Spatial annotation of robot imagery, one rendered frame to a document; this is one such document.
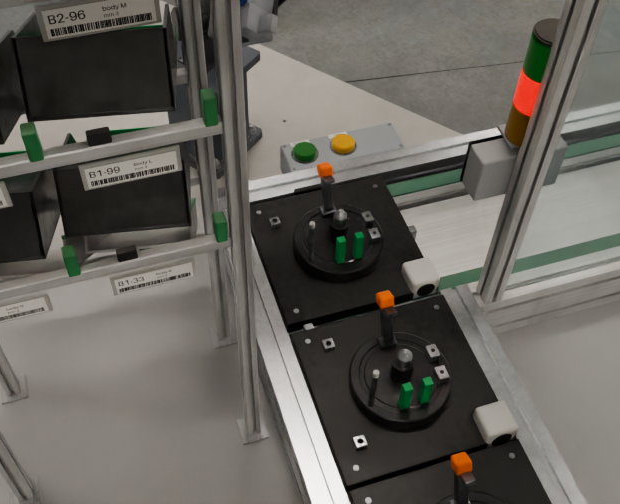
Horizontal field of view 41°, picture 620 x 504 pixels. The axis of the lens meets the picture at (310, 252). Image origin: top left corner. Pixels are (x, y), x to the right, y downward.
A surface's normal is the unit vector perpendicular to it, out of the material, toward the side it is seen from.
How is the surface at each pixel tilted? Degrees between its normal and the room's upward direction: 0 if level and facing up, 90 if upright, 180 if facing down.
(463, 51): 0
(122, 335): 0
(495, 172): 90
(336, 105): 0
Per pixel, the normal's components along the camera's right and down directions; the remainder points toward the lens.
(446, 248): 0.03, -0.62
